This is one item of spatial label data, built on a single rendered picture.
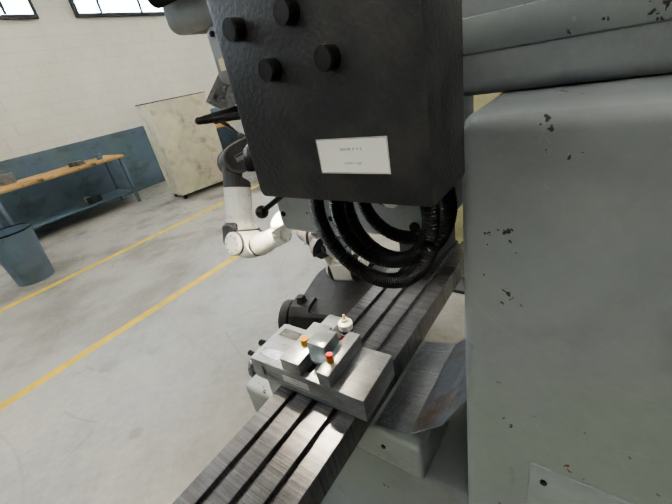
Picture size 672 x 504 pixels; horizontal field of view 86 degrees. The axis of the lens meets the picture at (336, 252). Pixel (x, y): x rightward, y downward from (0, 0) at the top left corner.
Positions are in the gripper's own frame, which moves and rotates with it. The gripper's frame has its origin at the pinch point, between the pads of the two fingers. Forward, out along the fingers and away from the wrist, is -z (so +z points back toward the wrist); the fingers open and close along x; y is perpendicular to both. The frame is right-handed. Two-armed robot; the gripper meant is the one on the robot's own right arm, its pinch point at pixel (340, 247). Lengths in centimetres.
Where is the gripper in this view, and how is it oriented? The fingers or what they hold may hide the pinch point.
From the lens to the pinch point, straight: 89.6
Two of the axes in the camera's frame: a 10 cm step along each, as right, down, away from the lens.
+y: 1.7, 8.7, 4.6
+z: -5.0, -3.3, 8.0
